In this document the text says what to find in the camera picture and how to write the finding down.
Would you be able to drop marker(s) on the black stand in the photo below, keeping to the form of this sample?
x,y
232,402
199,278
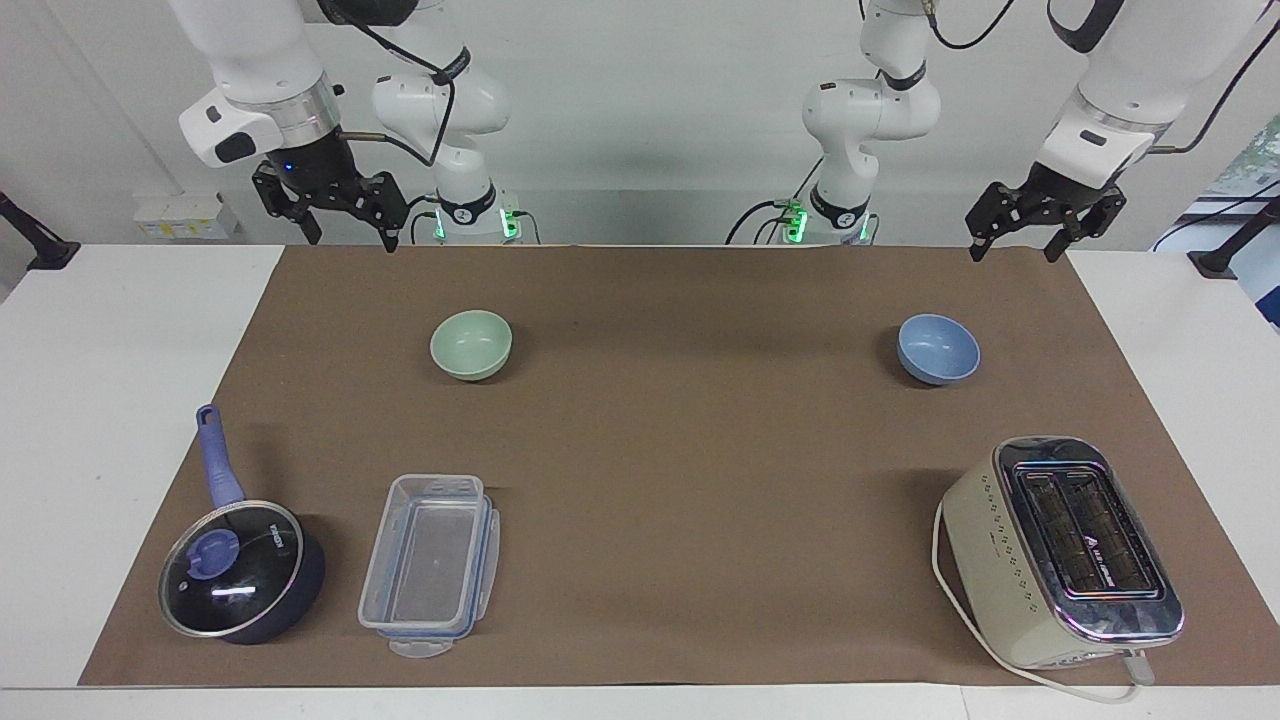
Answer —
x,y
1225,258
40,250

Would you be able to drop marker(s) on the dark blue saucepan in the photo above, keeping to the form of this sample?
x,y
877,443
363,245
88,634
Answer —
x,y
222,470

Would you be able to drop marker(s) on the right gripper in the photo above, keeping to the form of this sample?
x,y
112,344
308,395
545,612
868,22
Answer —
x,y
312,165

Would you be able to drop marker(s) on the blue bowl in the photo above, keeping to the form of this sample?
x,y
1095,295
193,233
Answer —
x,y
938,348

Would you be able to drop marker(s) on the green bowl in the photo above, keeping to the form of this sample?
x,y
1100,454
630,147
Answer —
x,y
471,345

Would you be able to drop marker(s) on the cream toaster with chrome top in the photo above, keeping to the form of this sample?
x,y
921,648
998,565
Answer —
x,y
1050,560

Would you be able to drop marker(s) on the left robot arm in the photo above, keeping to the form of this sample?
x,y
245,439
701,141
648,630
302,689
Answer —
x,y
1130,60

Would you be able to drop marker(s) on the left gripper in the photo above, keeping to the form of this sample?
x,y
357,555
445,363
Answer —
x,y
1065,190

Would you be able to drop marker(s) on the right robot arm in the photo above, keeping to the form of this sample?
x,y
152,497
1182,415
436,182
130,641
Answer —
x,y
250,50

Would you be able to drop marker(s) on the clear plastic container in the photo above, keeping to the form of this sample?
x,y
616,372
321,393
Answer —
x,y
430,565

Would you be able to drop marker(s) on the glass lid with blue knob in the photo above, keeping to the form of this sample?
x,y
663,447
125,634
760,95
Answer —
x,y
230,565

